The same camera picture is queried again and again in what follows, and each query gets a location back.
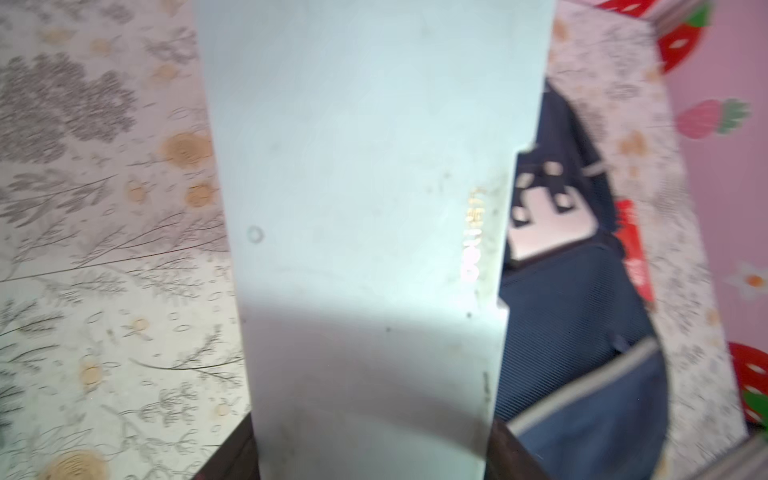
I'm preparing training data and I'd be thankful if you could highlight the red stationery package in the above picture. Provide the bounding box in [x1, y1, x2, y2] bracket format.
[616, 198, 655, 311]

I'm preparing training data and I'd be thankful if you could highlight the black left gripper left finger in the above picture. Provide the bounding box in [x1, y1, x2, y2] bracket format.
[192, 414, 260, 480]

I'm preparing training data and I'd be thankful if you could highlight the navy blue student backpack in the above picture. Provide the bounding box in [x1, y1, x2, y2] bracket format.
[495, 85, 669, 479]

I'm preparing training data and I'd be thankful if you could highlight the light blue calculator cover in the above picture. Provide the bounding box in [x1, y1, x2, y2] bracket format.
[195, 0, 556, 479]

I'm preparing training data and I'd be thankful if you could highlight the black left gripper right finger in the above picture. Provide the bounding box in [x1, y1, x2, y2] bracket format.
[484, 418, 549, 480]

